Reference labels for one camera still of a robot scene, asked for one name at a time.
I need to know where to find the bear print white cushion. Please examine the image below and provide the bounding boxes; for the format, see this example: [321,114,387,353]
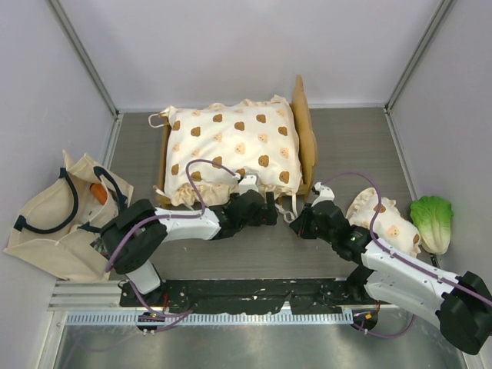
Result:
[159,95,302,207]

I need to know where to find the wooden pet bed frame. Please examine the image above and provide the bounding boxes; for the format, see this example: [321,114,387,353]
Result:
[153,75,319,207]

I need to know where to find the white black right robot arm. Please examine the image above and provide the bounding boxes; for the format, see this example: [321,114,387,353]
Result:
[290,201,491,355]

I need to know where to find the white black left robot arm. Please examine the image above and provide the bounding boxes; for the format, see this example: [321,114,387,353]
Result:
[98,190,278,307]

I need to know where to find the small bear print pillow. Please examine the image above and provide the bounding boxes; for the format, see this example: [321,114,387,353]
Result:
[346,188,421,258]

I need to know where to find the green toy cabbage leaf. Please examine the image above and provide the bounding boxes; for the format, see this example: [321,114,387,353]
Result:
[410,195,454,255]

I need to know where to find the orange toy carrot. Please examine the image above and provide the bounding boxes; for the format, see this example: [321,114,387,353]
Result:
[90,183,108,205]

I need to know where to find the beige canvas tote bag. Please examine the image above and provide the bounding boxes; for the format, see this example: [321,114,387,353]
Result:
[4,152,134,283]

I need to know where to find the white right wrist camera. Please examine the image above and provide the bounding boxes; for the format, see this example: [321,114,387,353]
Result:
[311,181,335,207]

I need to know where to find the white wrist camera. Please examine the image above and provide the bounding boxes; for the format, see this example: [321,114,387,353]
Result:
[238,174,258,194]
[311,181,335,207]

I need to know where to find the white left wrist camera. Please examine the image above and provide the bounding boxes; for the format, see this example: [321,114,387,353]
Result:
[238,174,258,194]

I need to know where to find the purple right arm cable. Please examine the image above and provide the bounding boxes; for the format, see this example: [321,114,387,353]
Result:
[317,170,492,339]

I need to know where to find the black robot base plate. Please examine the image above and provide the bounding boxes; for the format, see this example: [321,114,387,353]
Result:
[142,278,375,315]

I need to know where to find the white slotted cable duct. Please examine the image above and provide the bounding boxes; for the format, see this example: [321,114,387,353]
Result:
[65,308,353,327]

